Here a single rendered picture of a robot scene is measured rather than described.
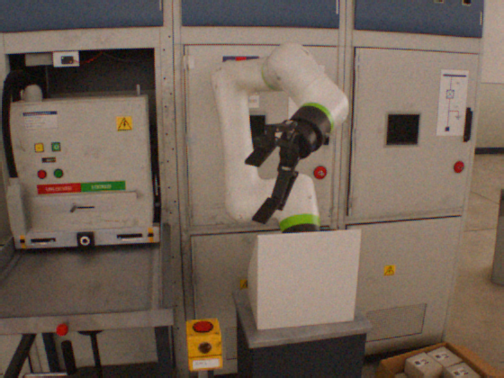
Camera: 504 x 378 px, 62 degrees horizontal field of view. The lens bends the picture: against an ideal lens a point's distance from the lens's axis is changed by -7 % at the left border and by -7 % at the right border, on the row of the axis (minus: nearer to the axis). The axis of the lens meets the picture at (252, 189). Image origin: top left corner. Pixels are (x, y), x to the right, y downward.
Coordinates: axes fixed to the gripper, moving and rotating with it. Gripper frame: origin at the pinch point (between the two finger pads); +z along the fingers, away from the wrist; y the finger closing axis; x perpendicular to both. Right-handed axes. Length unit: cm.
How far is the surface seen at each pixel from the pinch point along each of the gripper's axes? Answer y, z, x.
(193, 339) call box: -35.9, 15.8, -12.2
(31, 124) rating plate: -13, -17, -99
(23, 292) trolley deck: -45, 23, -74
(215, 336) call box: -36.5, 12.4, -8.2
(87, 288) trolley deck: -49, 10, -59
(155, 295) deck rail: -49, 2, -38
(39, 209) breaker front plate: -41, -5, -97
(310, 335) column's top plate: -61, -12, 5
